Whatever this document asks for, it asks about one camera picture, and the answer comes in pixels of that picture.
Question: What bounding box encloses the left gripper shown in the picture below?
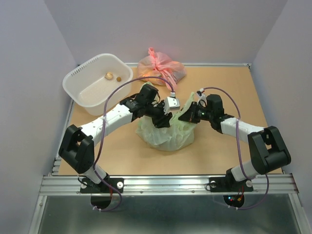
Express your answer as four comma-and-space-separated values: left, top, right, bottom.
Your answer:
144, 99, 172, 128

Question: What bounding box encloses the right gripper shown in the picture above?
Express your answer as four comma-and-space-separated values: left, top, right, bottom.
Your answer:
177, 101, 213, 123

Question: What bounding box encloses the green plastic bag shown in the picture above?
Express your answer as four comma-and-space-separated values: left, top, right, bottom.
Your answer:
136, 92, 196, 152

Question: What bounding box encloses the white plastic basket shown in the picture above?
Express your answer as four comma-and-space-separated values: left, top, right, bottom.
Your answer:
62, 53, 133, 116

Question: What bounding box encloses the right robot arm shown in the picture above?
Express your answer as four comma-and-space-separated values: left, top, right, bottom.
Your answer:
178, 94, 291, 192

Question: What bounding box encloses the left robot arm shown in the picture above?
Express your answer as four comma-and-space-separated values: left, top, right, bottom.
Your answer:
58, 84, 179, 192

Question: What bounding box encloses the pink tied plastic bag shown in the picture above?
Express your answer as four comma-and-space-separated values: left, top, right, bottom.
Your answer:
137, 47, 187, 90

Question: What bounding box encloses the small beige fake garlic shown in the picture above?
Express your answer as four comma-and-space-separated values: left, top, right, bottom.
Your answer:
105, 72, 114, 80

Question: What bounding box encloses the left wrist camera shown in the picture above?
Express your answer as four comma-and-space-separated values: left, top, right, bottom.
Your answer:
163, 92, 180, 114

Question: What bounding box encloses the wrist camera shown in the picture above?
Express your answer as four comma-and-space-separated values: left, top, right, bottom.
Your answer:
196, 88, 207, 107
163, 92, 180, 114

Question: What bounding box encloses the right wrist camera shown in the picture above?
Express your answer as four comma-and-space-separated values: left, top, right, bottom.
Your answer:
196, 88, 207, 107

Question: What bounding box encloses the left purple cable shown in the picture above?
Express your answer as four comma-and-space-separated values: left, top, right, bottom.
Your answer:
93, 77, 176, 212

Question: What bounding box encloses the purple cable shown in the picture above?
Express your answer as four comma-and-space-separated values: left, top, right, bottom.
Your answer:
93, 77, 176, 212
203, 86, 270, 211

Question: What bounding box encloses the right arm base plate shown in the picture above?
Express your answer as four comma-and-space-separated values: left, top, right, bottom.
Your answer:
208, 176, 254, 193

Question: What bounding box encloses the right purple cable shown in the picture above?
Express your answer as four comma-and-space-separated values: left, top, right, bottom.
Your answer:
203, 86, 270, 211

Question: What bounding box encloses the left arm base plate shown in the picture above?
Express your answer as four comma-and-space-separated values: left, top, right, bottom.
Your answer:
78, 176, 124, 194

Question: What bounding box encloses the aluminium front rail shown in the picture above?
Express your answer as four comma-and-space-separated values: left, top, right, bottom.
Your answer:
39, 174, 298, 196

